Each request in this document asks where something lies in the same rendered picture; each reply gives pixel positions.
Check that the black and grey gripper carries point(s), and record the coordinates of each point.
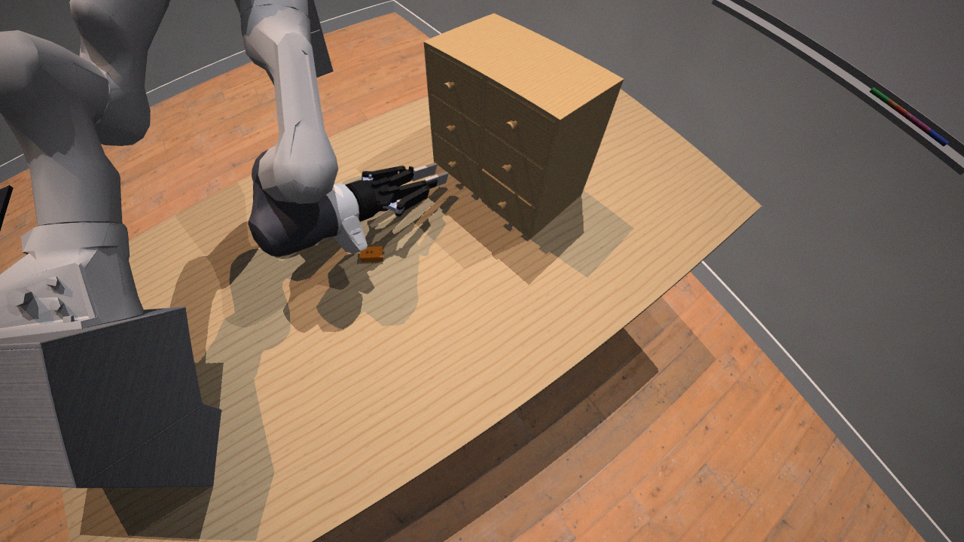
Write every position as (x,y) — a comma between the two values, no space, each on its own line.
(388,198)

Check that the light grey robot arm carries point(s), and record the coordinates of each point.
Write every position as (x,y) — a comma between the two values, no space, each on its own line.
(76,272)

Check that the orange-brown 9v battery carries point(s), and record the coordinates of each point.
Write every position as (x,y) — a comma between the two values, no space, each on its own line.
(372,254)

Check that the small brown wooden chest of drawers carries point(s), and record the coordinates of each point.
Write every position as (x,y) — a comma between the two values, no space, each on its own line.
(576,92)

